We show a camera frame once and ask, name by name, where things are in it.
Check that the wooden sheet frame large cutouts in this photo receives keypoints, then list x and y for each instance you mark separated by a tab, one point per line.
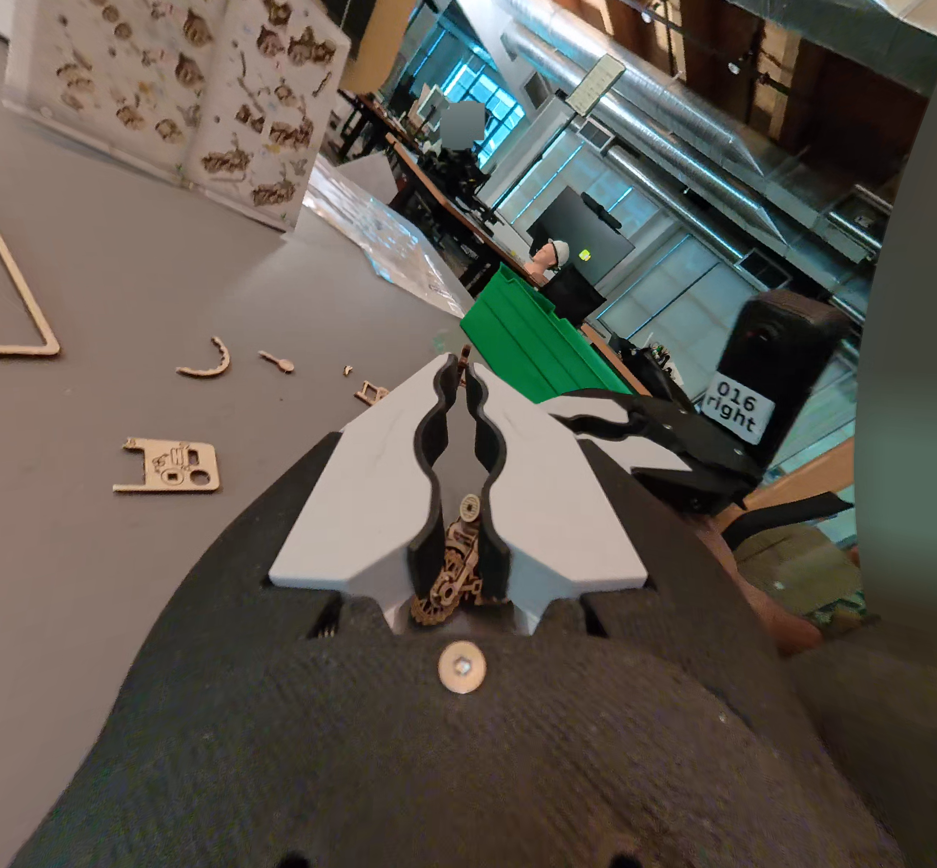
29	352

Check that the grey desk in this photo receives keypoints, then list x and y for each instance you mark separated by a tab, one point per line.
146	282

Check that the silver round ventilation duct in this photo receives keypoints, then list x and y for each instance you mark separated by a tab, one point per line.
659	121

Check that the clear plastic packaging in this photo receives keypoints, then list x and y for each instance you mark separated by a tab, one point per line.
380	238

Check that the wooden mirror piece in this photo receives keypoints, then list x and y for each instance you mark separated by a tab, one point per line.
284	365

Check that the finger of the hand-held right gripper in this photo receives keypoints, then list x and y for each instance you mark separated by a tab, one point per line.
644	458
585	410

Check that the white hanging sign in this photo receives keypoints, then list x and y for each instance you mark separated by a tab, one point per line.
594	84

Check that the wooden-top table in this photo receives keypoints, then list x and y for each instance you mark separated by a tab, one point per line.
615	359

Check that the illustrated instruction booklet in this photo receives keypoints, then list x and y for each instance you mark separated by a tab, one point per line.
183	62

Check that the long wooden workbench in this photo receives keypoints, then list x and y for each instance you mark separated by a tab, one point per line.
468	216

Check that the person's dark clothing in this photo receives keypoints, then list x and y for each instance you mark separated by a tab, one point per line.
864	736

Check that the black webcam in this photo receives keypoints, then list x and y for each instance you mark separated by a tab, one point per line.
602	211

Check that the green plastic bin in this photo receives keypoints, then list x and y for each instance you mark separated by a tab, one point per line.
527	341

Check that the black monitor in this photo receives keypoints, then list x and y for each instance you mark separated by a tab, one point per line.
596	260

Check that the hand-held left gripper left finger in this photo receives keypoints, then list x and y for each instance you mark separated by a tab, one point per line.
351	509

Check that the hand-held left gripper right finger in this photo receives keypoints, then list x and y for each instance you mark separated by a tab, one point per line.
567	509

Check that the square wooden piece with holes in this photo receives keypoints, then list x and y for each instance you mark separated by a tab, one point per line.
157	447

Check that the person's right hand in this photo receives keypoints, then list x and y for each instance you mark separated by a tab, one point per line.
761	604

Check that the wooden grid panel piece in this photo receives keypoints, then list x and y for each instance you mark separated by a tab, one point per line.
364	397

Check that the black office chair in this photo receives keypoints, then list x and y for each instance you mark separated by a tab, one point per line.
790	509

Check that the wooden motorcycle model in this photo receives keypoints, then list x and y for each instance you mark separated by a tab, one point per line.
454	560

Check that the curved toothed wooden piece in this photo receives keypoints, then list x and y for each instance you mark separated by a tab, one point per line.
223	366

